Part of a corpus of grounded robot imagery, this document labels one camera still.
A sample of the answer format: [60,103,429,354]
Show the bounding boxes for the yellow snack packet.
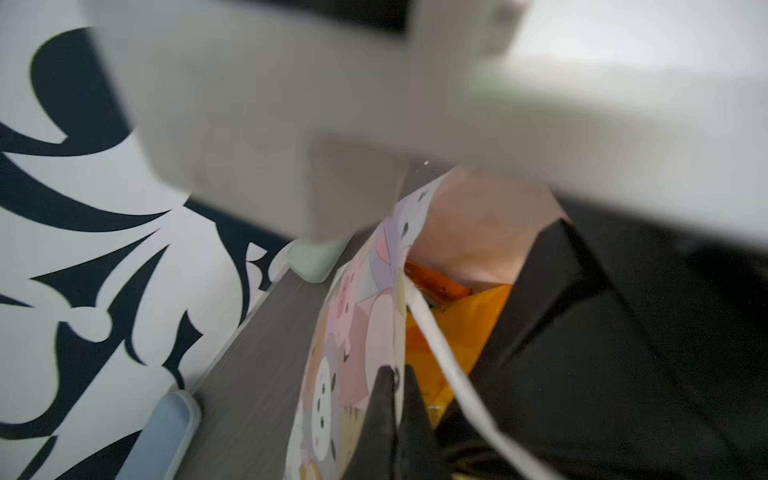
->
[405,285,512,427]

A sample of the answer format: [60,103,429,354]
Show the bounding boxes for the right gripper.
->
[470,200,767,479]

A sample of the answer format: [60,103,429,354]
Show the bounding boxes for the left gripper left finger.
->
[342,366,397,480]

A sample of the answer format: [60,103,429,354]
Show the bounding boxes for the orange snack packet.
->
[404,260,473,306]

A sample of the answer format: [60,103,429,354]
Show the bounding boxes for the cartoon animal paper bag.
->
[284,169,564,479]

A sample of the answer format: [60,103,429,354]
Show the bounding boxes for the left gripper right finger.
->
[395,365,452,480]

